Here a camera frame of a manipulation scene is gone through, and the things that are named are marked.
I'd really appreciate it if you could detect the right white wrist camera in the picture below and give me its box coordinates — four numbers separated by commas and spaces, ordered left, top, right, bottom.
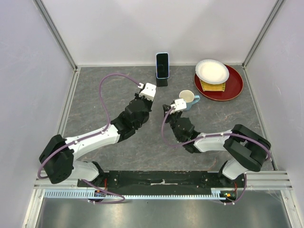
170, 98, 187, 114

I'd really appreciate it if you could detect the phone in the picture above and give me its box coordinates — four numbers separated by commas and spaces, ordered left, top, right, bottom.
156, 52, 170, 79

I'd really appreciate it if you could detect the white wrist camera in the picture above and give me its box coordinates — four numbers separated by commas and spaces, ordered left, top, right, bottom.
138, 83, 156, 102
170, 98, 187, 114

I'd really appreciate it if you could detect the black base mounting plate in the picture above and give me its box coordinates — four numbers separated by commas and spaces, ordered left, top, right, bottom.
92, 171, 245, 195

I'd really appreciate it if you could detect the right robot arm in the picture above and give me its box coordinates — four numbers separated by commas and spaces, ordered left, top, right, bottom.
162, 104, 271, 187

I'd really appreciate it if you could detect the black folding phone stand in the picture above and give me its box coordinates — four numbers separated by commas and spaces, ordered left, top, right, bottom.
155, 73, 170, 87

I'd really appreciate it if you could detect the white paper plate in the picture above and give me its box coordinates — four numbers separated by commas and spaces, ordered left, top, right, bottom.
195, 59, 229, 85

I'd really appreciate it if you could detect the yellow sponge cloth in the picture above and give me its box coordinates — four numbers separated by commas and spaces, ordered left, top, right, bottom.
199, 79, 226, 92

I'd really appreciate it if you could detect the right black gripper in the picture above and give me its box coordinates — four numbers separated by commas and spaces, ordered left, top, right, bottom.
162, 104, 181, 141

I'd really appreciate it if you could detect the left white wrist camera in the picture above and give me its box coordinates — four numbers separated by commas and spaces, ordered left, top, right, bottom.
138, 83, 156, 102

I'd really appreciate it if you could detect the red round tray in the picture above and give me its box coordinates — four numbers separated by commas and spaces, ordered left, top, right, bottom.
194, 65, 244, 102

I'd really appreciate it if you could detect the grey cable duct rail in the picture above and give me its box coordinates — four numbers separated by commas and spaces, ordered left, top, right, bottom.
44, 189, 236, 200

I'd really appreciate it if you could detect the light blue mug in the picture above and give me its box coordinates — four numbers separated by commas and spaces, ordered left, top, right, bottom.
179, 90, 200, 111

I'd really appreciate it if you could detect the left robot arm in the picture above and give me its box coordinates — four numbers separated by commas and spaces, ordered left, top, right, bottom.
39, 92, 154, 187

